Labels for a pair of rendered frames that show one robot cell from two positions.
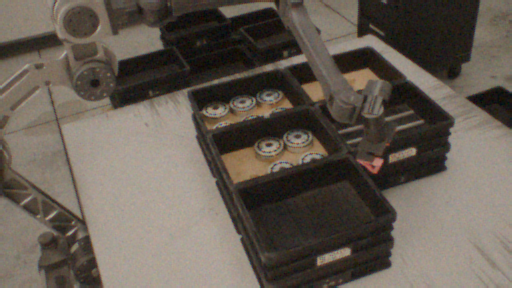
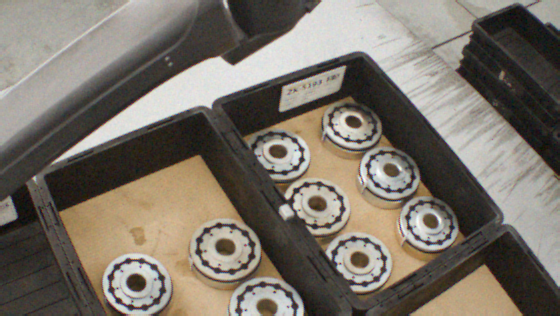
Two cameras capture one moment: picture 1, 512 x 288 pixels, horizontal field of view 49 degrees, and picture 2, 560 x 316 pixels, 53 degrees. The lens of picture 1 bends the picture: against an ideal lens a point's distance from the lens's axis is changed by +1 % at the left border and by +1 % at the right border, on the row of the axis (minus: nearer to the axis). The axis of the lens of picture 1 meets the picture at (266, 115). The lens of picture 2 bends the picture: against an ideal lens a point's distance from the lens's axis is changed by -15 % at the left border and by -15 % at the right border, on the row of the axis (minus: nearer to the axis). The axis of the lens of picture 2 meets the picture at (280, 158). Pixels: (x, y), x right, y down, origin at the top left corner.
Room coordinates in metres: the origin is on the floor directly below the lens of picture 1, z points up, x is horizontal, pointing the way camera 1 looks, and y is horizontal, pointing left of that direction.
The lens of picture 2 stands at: (1.38, -0.44, 1.65)
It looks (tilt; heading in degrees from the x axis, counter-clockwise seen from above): 51 degrees down; 66
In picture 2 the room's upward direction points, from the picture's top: 11 degrees clockwise
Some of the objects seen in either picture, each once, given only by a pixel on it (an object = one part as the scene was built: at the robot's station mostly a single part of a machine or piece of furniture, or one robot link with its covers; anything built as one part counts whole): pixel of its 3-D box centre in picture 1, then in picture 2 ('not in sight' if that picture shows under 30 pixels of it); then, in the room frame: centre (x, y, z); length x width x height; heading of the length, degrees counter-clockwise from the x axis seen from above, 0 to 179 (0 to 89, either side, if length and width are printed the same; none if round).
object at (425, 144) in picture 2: (248, 111); (355, 186); (1.73, 0.07, 0.87); 0.40 x 0.30 x 0.11; 107
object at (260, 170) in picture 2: (247, 100); (362, 166); (1.73, 0.07, 0.92); 0.40 x 0.30 x 0.02; 107
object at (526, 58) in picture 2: (154, 100); (517, 98); (2.64, 0.62, 0.37); 0.40 x 0.30 x 0.45; 112
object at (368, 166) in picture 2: (242, 102); (390, 172); (1.81, 0.09, 0.86); 0.10 x 0.10 x 0.01
